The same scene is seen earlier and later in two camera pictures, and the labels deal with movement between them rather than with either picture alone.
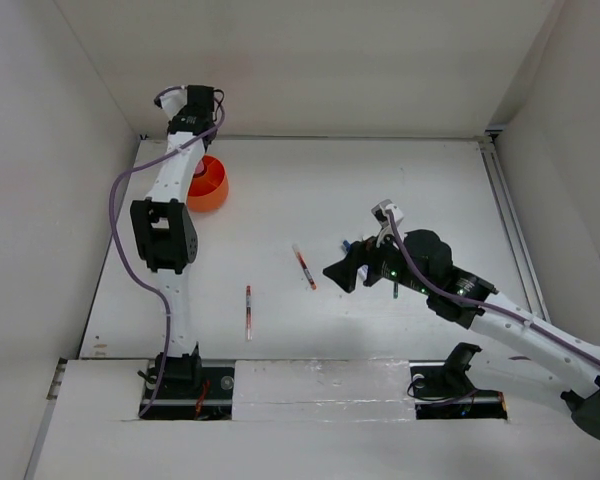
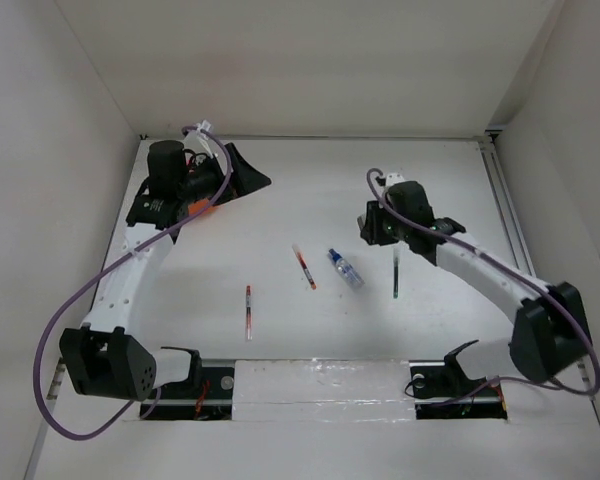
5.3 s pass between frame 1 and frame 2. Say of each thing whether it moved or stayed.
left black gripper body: moved
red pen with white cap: stayed
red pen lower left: stayed
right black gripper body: moved
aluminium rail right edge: stayed
